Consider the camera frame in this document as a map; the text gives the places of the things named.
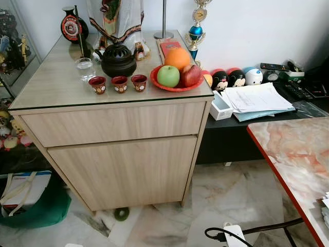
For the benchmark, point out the black low console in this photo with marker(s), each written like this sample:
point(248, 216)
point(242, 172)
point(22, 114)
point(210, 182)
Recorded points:
point(226, 141)

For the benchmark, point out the green tape roll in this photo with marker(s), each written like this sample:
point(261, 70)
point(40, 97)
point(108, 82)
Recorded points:
point(117, 214)

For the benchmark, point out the yellow round plush toy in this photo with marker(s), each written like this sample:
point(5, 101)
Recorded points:
point(207, 79)

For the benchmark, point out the red fruit plate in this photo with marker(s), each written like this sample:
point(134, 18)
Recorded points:
point(154, 80)

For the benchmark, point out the orange fruit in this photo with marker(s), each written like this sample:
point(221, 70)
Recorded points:
point(178, 57)

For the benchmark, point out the small round clock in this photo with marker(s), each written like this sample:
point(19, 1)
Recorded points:
point(271, 76)

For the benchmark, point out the white robed statue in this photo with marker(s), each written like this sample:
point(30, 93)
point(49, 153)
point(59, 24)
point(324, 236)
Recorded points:
point(121, 18)

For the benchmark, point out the light wooden cabinet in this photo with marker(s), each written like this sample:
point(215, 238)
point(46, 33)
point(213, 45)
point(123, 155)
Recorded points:
point(118, 170)

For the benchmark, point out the black mouse plush toy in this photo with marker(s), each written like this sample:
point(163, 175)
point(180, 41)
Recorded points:
point(220, 81)

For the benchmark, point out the white phone box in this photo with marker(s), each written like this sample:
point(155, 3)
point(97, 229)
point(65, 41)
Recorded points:
point(221, 107)

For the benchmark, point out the flat red box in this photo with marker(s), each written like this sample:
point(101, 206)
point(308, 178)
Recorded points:
point(168, 47)

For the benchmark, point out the white power strip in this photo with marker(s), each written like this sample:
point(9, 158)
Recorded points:
point(235, 236)

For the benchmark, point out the marble table with red edge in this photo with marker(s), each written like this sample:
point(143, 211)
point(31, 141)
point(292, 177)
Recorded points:
point(298, 154)

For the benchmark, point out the red apple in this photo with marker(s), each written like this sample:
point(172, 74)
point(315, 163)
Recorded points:
point(191, 76)

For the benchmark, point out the silver lamp pole with base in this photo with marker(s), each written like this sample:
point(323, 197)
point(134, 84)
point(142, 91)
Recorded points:
point(164, 35)

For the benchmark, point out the green bag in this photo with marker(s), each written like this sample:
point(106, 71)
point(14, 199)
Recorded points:
point(46, 213)

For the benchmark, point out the green and white small box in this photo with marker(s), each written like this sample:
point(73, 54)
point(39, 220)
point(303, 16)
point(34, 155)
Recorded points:
point(294, 76)

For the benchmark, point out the black incense burner pot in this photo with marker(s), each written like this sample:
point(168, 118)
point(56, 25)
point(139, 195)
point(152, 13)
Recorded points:
point(118, 62)

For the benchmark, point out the white and blue plush toy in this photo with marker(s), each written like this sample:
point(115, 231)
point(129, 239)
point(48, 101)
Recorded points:
point(253, 76)

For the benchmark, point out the small red patterned cup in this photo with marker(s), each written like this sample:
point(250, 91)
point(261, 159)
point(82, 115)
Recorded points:
point(97, 85)
point(120, 84)
point(139, 82)

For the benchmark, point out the green apple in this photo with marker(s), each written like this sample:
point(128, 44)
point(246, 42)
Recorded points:
point(168, 76)

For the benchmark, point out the stack of printed papers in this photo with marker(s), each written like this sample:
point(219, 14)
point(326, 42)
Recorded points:
point(257, 98)

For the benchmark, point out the white paper pile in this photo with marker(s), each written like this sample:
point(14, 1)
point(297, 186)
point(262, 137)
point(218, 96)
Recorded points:
point(326, 208)

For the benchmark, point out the slim black remote control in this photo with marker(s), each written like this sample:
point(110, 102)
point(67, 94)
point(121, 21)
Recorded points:
point(272, 66)

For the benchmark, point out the glass display cabinet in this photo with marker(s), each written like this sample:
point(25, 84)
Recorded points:
point(13, 46)

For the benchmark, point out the clear glass of water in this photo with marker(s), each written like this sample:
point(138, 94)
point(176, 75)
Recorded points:
point(85, 70)

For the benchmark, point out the blue and gold trophy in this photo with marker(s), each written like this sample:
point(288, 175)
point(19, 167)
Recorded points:
point(195, 32)

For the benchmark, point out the black and red vase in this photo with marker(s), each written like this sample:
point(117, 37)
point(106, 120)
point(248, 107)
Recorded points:
point(71, 27)

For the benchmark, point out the thin black rod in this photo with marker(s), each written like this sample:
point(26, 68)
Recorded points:
point(79, 31)

